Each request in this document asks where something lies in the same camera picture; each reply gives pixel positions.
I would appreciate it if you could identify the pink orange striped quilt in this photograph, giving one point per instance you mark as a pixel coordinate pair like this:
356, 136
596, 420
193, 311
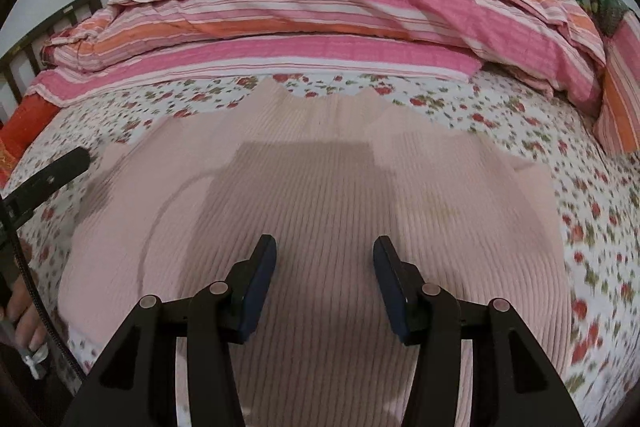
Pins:
300, 7

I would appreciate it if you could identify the pink ribbed knit sweater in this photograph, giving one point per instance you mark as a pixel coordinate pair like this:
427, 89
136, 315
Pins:
325, 187

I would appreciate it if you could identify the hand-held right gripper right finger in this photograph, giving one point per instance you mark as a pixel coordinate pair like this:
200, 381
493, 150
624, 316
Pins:
395, 292

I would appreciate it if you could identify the red embroidered pillow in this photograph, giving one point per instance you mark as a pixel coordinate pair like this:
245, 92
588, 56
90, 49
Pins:
20, 127

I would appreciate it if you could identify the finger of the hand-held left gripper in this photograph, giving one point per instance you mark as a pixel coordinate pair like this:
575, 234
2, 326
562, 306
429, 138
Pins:
55, 179

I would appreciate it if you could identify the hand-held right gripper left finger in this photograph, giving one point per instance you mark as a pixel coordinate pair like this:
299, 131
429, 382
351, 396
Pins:
260, 287

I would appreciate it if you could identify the person's left hand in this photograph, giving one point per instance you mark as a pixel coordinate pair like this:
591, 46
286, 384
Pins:
25, 312

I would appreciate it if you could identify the dark wooden headboard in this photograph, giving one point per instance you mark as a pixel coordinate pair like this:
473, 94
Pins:
75, 4

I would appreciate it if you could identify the floral bed sheet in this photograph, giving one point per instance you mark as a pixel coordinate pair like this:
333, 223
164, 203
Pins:
550, 132

